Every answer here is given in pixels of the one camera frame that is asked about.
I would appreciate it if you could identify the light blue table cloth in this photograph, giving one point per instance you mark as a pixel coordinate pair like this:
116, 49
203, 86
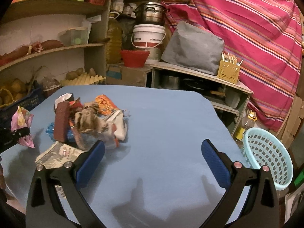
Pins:
157, 177

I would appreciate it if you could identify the white plastic bucket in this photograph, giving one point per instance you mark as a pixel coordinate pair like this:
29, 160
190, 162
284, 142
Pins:
146, 36

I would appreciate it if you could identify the red plastic bowl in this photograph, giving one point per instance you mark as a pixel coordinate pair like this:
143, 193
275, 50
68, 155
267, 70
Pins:
135, 59

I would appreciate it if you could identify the wooden side cabinet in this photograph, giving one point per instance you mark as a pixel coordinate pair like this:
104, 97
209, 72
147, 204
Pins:
229, 100

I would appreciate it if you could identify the orange snack wrapper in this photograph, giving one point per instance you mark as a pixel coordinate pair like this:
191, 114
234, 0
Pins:
105, 105

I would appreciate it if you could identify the beige printed food packet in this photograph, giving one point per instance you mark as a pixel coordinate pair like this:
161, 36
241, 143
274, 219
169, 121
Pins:
57, 155

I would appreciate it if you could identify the cardboard box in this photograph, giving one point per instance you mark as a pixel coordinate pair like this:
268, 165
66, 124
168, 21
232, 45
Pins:
119, 74

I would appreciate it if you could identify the yellow egg tray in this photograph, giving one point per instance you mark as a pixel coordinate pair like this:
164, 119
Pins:
84, 79

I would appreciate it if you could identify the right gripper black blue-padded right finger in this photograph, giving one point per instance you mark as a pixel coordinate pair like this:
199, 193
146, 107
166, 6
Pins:
260, 209

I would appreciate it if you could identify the blue plastic bag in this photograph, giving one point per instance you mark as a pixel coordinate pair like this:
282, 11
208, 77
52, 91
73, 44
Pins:
50, 133

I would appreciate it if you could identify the red striped curtain cloth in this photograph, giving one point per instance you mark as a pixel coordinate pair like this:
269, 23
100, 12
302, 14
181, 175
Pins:
266, 35

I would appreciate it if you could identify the clear plastic container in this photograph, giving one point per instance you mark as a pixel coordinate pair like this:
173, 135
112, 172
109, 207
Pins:
74, 36

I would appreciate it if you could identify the pink floral wrapper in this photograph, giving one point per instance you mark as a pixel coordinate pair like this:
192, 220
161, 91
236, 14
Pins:
22, 118

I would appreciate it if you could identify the red snack wrapper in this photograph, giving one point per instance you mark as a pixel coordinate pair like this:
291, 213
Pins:
75, 104

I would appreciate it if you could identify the black silver foil packet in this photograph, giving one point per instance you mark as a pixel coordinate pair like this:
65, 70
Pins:
62, 98

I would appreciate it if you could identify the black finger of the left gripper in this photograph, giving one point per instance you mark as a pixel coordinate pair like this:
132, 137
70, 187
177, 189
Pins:
10, 138

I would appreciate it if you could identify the yellow utensil holder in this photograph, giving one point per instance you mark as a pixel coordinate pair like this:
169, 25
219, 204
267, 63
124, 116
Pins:
229, 67

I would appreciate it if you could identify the wooden wall shelf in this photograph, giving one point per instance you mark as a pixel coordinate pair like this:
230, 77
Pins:
35, 21

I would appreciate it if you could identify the oil bottle on floor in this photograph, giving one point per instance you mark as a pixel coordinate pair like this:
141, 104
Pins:
247, 122

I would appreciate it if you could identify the grey fabric cover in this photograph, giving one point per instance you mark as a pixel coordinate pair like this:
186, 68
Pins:
194, 48

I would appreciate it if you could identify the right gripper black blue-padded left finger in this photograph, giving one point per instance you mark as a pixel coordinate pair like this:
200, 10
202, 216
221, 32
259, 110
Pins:
44, 208

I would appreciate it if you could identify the yellow oil jug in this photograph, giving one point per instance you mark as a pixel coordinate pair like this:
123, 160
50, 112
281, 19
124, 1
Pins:
114, 45

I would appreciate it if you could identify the brown paper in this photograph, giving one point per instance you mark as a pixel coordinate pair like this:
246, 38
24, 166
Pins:
88, 121

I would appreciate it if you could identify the light blue plastic basket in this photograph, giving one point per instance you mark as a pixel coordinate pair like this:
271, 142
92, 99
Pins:
262, 148

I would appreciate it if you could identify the maroon scouring pad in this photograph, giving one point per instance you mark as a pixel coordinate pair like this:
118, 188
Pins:
61, 123

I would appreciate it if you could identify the white face mask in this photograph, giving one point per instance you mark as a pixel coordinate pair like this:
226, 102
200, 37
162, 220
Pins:
117, 118

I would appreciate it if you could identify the steel cooking pot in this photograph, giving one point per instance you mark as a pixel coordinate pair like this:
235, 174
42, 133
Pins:
150, 13

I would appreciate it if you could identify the dark blue crate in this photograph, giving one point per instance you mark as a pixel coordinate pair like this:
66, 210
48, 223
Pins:
29, 102

